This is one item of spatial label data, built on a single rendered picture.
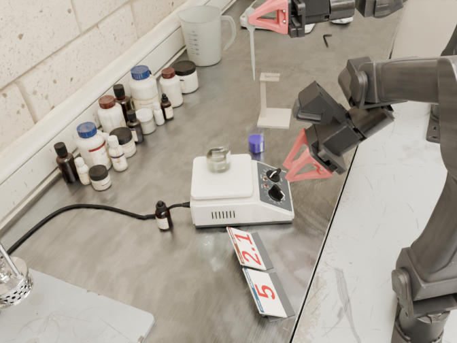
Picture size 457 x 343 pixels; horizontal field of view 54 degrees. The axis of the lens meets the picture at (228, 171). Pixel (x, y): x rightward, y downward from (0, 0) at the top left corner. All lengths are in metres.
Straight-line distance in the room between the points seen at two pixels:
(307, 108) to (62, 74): 0.65
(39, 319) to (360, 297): 0.55
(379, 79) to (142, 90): 0.68
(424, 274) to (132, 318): 0.46
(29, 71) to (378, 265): 0.83
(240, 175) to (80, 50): 0.55
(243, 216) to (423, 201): 0.37
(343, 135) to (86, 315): 0.52
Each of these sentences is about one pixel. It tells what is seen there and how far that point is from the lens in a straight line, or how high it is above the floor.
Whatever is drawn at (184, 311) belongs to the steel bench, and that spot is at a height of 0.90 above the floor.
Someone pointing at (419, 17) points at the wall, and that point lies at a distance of 2.20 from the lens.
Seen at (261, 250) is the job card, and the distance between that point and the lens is 0.86.
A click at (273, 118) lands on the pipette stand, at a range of 1.17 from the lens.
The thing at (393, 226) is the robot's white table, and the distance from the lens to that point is 0.93.
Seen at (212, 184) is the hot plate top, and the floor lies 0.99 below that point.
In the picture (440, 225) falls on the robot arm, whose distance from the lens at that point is 0.61.
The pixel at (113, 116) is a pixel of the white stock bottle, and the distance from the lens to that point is 1.14.
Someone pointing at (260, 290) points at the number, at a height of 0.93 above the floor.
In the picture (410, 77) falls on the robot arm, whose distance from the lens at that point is 0.61.
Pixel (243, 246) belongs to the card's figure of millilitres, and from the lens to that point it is 0.84.
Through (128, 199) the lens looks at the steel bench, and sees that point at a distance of 1.01.
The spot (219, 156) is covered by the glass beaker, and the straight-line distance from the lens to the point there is 0.86.
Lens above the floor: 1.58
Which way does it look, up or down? 41 degrees down
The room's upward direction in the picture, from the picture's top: 5 degrees counter-clockwise
